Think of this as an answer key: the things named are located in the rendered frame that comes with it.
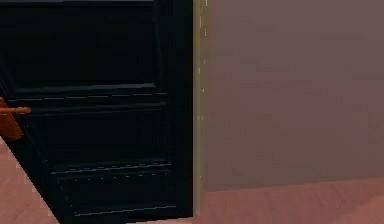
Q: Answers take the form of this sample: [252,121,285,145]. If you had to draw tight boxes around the black panelled room door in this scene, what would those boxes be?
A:
[0,0,195,224]

